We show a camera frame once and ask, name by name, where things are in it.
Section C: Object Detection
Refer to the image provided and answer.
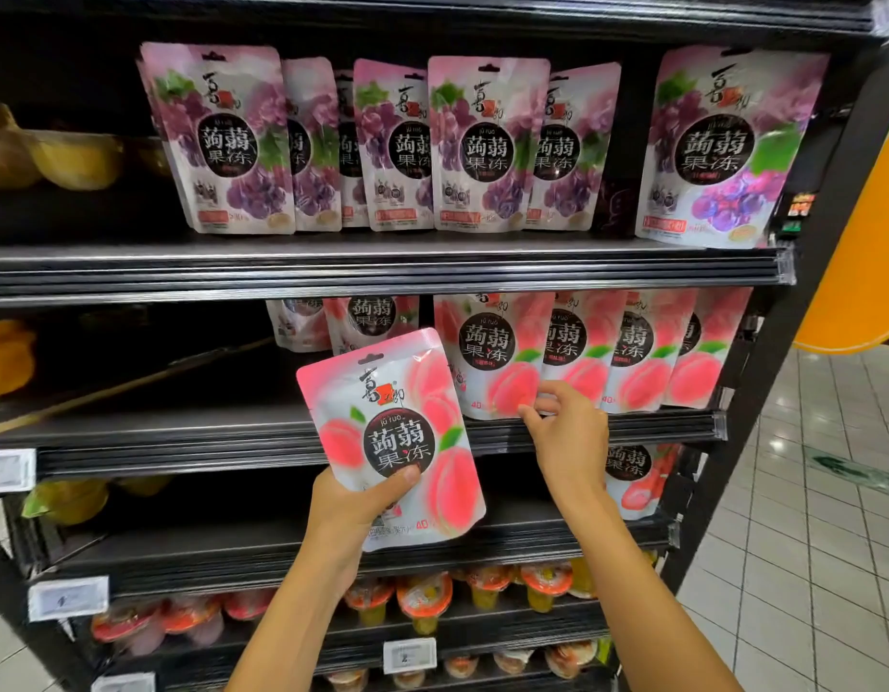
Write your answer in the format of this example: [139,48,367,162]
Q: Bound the person's left hand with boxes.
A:
[299,464,422,603]

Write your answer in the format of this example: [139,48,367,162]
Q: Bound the person's right hand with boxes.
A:
[517,381,612,512]

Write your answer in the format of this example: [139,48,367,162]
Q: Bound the red jelly bag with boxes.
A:
[601,288,699,415]
[433,293,558,421]
[296,327,487,554]
[541,291,630,408]

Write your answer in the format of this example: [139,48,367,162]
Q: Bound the black low shelf rack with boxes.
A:
[0,0,889,692]

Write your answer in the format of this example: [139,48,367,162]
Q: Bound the row of purple jelly packs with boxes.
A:
[138,40,832,251]

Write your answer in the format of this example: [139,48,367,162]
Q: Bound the person's right forearm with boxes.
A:
[559,489,745,692]

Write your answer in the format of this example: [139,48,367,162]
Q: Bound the person's left forearm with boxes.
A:
[224,551,359,692]

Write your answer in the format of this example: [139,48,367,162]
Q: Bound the large yellow jelly tubs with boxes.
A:
[0,318,38,399]

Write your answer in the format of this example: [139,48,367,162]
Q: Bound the row of yellow jelly cups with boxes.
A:
[0,100,173,192]

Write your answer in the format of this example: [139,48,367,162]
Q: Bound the white price tag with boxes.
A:
[383,637,439,676]
[90,672,157,692]
[0,448,38,495]
[27,576,111,623]

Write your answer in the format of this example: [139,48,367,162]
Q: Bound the green floor sticker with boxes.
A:
[804,446,889,502]

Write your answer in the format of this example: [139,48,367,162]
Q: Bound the orange hanging sign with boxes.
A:
[793,96,889,357]

